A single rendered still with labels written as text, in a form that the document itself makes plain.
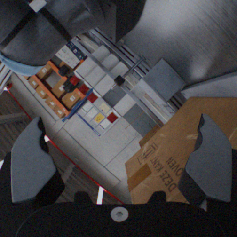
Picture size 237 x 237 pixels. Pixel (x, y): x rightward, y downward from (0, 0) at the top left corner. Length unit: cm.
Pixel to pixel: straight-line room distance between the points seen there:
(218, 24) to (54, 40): 30
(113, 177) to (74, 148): 176
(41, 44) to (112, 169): 547
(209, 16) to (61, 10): 27
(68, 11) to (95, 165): 549
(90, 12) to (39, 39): 12
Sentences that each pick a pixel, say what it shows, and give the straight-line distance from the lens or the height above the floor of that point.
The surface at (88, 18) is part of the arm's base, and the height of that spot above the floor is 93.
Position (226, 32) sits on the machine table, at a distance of 25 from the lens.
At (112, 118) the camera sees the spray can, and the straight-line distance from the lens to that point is 59.
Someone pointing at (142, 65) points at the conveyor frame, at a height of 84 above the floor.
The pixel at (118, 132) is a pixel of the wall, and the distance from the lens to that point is 522.
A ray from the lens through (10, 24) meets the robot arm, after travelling 32.
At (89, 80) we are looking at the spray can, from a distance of 61.
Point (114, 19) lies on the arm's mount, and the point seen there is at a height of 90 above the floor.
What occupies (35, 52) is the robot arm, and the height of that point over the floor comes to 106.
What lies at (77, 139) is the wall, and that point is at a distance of 544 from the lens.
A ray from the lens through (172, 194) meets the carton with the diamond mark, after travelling 23.
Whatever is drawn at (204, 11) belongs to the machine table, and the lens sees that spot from 25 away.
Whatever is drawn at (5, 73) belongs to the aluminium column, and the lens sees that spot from 66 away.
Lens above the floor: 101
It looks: 3 degrees up
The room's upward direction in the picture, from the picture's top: 135 degrees counter-clockwise
